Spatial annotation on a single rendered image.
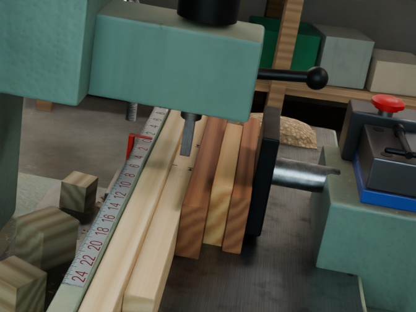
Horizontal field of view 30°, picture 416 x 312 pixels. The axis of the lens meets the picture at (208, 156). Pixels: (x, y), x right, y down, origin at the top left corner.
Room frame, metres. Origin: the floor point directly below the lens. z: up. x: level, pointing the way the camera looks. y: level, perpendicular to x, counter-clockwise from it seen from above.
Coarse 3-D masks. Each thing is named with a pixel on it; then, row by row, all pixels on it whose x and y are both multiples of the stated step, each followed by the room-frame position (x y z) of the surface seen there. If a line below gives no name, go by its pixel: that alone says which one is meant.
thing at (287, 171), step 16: (272, 112) 0.67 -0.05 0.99; (272, 128) 0.62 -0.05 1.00; (272, 144) 0.60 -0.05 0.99; (256, 160) 0.62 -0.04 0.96; (272, 160) 0.60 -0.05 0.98; (288, 160) 0.64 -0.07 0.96; (256, 176) 0.60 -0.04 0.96; (272, 176) 0.60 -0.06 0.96; (288, 176) 0.63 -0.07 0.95; (304, 176) 0.63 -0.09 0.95; (320, 176) 0.63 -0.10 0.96; (256, 192) 0.60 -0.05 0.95; (320, 192) 0.63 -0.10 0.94; (256, 208) 0.60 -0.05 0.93; (256, 224) 0.60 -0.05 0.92
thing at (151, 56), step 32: (96, 32) 0.61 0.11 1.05; (128, 32) 0.61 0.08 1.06; (160, 32) 0.61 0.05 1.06; (192, 32) 0.61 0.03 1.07; (224, 32) 0.62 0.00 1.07; (256, 32) 0.64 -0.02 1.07; (96, 64) 0.61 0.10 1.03; (128, 64) 0.61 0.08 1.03; (160, 64) 0.61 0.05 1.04; (192, 64) 0.61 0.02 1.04; (224, 64) 0.61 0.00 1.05; (256, 64) 0.61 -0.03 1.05; (128, 96) 0.61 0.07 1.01; (160, 96) 0.61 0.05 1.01; (192, 96) 0.61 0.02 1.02; (224, 96) 0.61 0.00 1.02
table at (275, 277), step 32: (320, 128) 0.93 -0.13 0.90; (288, 192) 0.71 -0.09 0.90; (288, 224) 0.64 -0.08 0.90; (224, 256) 0.56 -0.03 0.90; (256, 256) 0.57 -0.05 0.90; (288, 256) 0.58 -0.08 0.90; (192, 288) 0.50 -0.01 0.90; (224, 288) 0.51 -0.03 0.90; (256, 288) 0.52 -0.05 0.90; (288, 288) 0.53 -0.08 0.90; (320, 288) 0.54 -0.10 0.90; (352, 288) 0.54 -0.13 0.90
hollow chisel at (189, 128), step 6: (186, 120) 0.64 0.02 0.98; (186, 126) 0.64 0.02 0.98; (192, 126) 0.64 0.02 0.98; (186, 132) 0.64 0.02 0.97; (192, 132) 0.64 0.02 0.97; (186, 138) 0.64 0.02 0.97; (192, 138) 0.64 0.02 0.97; (186, 144) 0.64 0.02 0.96; (180, 150) 0.64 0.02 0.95; (186, 150) 0.64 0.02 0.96; (186, 156) 0.64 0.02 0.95
